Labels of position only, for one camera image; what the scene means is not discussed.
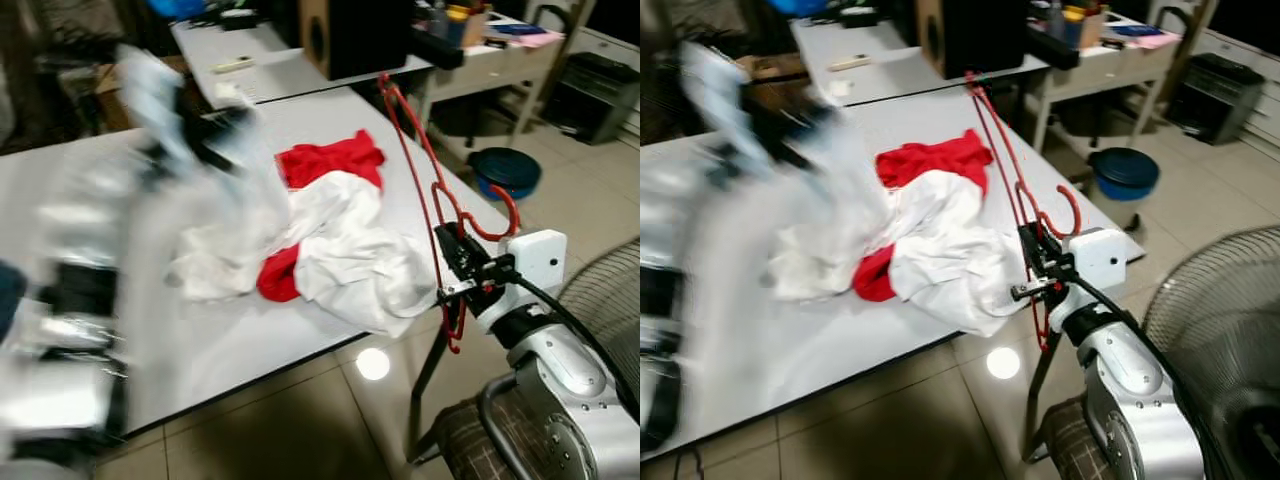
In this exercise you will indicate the grey desk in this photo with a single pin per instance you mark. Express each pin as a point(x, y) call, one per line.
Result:
point(890, 75)
point(270, 75)

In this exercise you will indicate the plaid cushioned chair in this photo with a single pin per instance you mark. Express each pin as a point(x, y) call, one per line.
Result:
point(470, 440)
point(1070, 450)

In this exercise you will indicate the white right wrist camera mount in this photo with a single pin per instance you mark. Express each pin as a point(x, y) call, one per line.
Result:
point(1100, 260)
point(540, 260)

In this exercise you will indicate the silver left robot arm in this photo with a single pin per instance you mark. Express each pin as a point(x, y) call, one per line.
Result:
point(660, 400)
point(60, 400)

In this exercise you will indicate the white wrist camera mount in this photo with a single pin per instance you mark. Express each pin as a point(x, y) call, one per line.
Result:
point(150, 100)
point(720, 100)
point(540, 260)
point(1100, 260)

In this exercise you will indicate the black metal table leg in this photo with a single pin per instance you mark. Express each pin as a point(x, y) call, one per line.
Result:
point(1035, 410)
point(425, 400)

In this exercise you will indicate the black wooden speaker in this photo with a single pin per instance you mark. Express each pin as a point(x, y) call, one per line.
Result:
point(975, 35)
point(355, 35)

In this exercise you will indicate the white metal frame desk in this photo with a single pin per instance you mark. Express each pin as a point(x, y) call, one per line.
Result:
point(1120, 65)
point(500, 65)

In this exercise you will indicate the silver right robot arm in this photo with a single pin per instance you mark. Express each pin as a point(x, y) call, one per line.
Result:
point(560, 370)
point(1130, 380)

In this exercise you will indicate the blue round bin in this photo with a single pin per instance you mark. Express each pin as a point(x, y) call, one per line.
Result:
point(1125, 170)
point(505, 168)

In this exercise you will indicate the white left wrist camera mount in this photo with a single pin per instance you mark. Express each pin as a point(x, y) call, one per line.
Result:
point(720, 100)
point(150, 100)

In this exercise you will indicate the black printer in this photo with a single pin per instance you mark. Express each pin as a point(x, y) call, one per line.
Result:
point(1215, 95)
point(590, 95)

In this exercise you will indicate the white T-shirt with blue logo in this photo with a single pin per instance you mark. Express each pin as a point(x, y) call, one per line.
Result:
point(360, 260)
point(960, 260)

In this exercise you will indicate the red garment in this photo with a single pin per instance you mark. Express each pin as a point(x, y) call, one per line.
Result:
point(935, 160)
point(335, 160)

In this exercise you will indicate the red plastic clothes hanger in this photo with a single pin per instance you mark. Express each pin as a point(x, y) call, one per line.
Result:
point(514, 210)
point(1078, 208)

